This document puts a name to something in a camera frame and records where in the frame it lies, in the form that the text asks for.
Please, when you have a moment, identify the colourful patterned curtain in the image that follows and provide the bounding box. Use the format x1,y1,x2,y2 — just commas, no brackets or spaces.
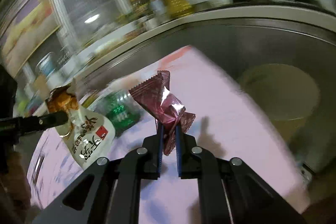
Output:
1,0,60,77

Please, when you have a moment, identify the large yellow oil bottle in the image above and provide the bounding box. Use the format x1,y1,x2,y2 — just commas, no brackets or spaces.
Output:
165,0,194,19

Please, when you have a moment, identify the white snack pouch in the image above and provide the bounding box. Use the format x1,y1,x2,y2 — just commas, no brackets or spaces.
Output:
46,84,116,170

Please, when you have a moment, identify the green plastic bottle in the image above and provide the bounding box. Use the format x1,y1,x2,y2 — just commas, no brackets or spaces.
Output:
96,90,141,137

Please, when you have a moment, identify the barred kitchen window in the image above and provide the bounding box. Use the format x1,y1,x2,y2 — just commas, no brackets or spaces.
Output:
49,0,127,44

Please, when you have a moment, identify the maroon candy wrapper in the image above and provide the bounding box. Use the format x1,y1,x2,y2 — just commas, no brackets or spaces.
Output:
129,71,196,156

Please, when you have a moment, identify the beige trash bin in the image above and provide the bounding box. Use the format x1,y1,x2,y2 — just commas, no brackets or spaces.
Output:
238,64,320,143

